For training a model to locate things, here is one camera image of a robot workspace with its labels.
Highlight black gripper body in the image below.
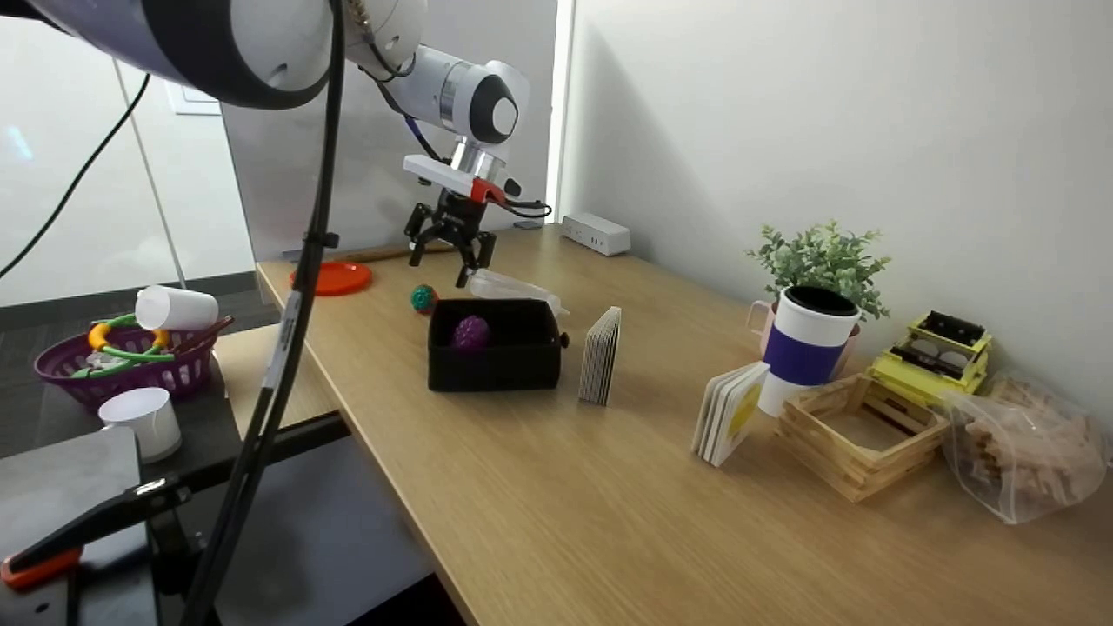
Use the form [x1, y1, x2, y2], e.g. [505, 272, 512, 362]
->
[426, 188, 499, 244]

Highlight purple grape toy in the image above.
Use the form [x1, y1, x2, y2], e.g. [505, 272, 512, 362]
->
[454, 315, 495, 354]

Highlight black fabric box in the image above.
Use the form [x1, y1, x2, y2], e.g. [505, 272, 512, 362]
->
[426, 297, 575, 397]

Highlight white power socket box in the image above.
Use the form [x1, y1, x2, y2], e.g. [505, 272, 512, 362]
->
[559, 212, 632, 263]

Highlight long wooden stick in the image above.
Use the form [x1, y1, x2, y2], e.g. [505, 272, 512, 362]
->
[342, 242, 410, 264]

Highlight orange plastic plate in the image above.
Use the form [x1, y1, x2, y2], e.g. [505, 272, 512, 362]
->
[317, 259, 377, 298]

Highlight grey sponge block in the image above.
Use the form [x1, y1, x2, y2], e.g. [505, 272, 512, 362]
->
[575, 304, 625, 409]

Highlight brown cardboard sheet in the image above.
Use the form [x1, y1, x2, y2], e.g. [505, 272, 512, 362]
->
[210, 322, 349, 446]

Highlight stack of white cards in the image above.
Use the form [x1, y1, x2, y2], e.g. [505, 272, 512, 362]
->
[688, 358, 774, 474]

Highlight yellow green toy rings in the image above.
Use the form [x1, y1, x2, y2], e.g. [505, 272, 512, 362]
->
[70, 310, 177, 382]

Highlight purple plastic basket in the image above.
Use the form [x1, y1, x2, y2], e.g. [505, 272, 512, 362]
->
[31, 318, 238, 416]

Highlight white mug blue band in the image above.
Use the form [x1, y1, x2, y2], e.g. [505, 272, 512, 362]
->
[746, 285, 862, 423]

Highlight small green artificial plant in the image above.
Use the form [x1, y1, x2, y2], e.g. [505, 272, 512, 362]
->
[748, 218, 895, 323]

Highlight wooden stick tray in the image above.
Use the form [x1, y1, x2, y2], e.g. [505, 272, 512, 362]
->
[775, 370, 952, 504]

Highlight grey flat pad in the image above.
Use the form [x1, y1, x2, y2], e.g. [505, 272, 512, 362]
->
[0, 424, 146, 566]

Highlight yellow black toy block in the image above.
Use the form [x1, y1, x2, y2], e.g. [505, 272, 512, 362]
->
[868, 305, 997, 409]

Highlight plastic bag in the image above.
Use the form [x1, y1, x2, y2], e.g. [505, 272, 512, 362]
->
[939, 373, 1113, 528]

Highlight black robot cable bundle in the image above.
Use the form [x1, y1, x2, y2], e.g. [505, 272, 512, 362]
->
[177, 0, 349, 626]

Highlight thin black cable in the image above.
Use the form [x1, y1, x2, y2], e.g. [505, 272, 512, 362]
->
[0, 69, 157, 285]

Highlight orange tool handle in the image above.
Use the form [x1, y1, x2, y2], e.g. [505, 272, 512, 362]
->
[0, 547, 86, 595]

